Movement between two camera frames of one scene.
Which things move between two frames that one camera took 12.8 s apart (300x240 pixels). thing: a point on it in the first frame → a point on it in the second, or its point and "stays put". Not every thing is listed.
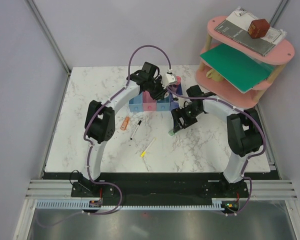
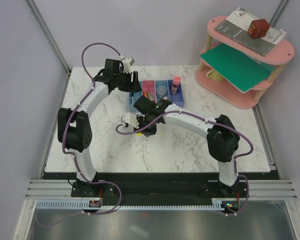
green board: [243, 70] stays put
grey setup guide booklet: [241, 36] stays put
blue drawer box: [136, 103] stays put
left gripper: [160, 94] → [134, 86]
